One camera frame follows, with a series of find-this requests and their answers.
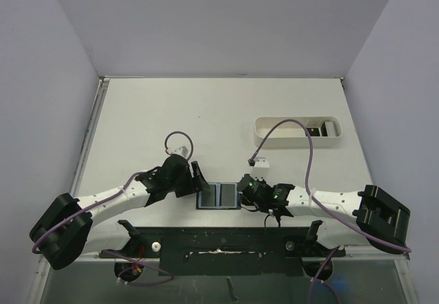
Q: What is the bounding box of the blue card holder wallet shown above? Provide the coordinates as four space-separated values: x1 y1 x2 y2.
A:
196 183 241 210

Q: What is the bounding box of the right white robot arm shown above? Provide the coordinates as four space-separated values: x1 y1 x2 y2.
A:
237 174 411 255

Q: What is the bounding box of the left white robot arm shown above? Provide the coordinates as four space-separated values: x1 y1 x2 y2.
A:
29 154 209 270

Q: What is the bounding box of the black card in tray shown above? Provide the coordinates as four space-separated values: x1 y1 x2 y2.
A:
307 128 321 137

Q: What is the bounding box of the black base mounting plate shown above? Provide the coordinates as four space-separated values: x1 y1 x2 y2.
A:
118 226 330 277

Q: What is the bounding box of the white oblong tray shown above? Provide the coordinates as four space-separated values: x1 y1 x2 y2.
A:
254 116 343 149

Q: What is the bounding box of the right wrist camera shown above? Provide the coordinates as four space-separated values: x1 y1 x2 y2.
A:
248 156 270 182

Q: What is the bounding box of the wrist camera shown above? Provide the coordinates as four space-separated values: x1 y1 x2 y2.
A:
165 146 189 159
248 156 270 182

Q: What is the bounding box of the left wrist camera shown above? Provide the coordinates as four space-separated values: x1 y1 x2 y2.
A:
165 146 189 159

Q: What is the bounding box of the black cable loop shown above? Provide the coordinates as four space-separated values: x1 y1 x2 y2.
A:
263 211 284 230

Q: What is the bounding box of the aluminium rail left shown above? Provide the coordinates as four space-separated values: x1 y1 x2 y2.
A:
69 77 110 197

